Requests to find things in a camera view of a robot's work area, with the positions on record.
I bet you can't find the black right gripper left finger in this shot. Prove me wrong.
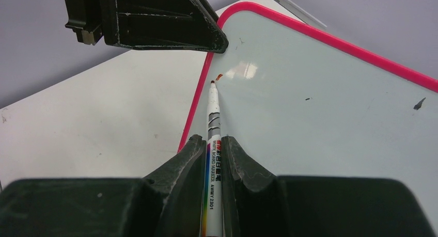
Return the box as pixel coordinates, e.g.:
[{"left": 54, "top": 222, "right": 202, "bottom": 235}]
[{"left": 1, "top": 135, "right": 206, "bottom": 236}]

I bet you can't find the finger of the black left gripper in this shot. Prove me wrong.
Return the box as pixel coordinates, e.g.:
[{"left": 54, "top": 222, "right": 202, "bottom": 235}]
[{"left": 65, "top": 0, "right": 228, "bottom": 54}]

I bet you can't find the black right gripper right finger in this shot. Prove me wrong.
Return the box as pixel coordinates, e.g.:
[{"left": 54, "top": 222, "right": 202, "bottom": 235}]
[{"left": 222, "top": 136, "right": 435, "bottom": 236}]

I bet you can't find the white whiteboard marker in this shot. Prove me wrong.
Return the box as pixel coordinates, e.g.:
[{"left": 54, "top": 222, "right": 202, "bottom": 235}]
[{"left": 200, "top": 81, "right": 223, "bottom": 236}]

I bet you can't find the whiteboard with pink frame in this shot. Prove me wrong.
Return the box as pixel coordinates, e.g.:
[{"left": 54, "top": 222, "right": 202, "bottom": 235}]
[{"left": 180, "top": 2, "right": 437, "bottom": 227}]

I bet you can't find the aluminium rail frame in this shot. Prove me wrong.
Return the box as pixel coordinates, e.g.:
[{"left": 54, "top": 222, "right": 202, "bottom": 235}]
[{"left": 275, "top": 0, "right": 327, "bottom": 30}]

